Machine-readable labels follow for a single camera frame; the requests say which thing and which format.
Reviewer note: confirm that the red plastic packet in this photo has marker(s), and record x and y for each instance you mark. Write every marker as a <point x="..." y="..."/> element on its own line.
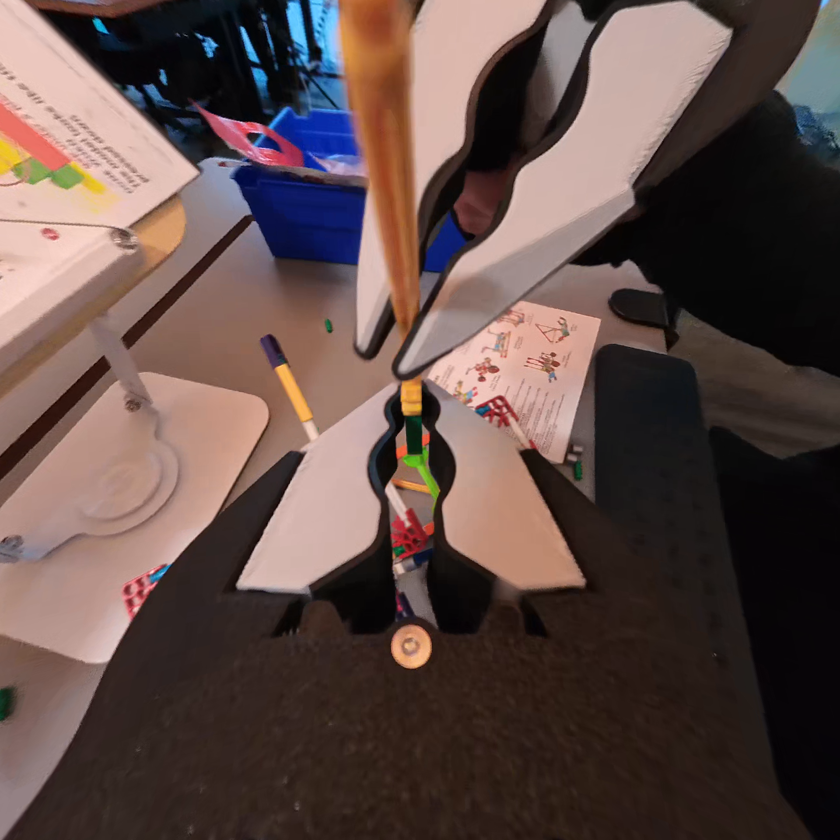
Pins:
<point x="262" y="148"/>

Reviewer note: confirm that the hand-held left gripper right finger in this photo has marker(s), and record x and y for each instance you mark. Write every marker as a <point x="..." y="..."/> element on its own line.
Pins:
<point x="505" y="518"/>

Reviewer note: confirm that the silver spacer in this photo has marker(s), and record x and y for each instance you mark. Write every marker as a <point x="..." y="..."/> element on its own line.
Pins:
<point x="575" y="453"/>

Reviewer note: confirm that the person's right forearm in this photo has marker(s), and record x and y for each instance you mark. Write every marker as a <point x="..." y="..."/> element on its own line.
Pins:
<point x="735" y="262"/>

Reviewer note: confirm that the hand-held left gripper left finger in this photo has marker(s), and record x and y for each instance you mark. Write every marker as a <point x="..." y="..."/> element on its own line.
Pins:
<point x="315" y="518"/>

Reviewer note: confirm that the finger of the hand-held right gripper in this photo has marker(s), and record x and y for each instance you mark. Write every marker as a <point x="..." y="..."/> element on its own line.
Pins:
<point x="453" y="98"/>
<point x="590" y="197"/>

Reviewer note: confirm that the person's right hand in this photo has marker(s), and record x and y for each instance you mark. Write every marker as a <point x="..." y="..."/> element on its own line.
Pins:
<point x="482" y="203"/>

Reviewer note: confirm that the black perforated armrest pad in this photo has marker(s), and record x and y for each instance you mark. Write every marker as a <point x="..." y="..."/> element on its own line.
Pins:
<point x="656" y="492"/>

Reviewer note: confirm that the black oval object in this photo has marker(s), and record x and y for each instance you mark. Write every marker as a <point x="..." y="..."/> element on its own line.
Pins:
<point x="640" y="308"/>

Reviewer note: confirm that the blue plastic bin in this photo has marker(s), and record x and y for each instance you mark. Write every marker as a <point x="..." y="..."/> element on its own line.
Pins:
<point x="302" y="216"/>

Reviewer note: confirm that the white instruction booklet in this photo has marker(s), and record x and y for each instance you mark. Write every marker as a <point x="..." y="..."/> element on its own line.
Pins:
<point x="558" y="367"/>

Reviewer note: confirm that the colourful toy rod airplane model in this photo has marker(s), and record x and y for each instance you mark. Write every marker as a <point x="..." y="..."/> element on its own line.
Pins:
<point x="293" y="394"/>

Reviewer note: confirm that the white stand with wooden board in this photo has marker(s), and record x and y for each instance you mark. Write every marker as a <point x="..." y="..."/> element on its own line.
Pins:
<point x="197" y="426"/>

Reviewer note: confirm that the printed instruction sheet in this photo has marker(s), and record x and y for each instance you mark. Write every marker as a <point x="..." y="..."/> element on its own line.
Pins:
<point x="39" y="262"/>
<point x="79" y="118"/>

